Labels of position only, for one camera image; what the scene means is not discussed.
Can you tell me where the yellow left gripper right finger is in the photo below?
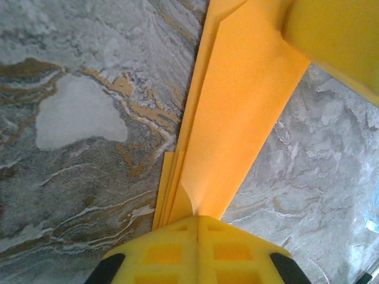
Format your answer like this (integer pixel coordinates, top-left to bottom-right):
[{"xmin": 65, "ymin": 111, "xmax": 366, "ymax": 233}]
[{"xmin": 198, "ymin": 215, "xmax": 311, "ymax": 284}]

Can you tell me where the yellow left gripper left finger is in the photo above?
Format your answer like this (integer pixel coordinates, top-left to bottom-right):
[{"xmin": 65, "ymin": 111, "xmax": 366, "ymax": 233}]
[{"xmin": 91, "ymin": 216, "xmax": 200, "ymax": 284}]

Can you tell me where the orange paper sheet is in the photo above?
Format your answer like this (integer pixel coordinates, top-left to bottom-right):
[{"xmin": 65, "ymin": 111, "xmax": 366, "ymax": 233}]
[{"xmin": 150, "ymin": 0, "xmax": 311, "ymax": 232}]

